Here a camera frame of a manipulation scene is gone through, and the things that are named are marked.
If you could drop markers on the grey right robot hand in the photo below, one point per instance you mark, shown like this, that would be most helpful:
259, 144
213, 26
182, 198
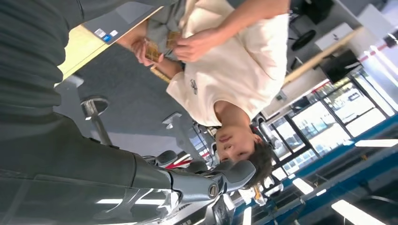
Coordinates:
77, 174

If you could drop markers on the person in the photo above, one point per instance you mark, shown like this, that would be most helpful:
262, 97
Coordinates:
233, 71

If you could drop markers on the grey laptop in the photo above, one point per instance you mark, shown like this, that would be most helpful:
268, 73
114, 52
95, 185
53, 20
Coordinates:
124, 21

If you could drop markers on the round stanchion base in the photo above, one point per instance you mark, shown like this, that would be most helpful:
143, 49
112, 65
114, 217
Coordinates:
93, 107

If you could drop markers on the silver kiosk stand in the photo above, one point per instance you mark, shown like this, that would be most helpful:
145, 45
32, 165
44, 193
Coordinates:
68, 90

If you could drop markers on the red barrier belt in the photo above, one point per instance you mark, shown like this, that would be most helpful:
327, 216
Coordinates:
178, 164

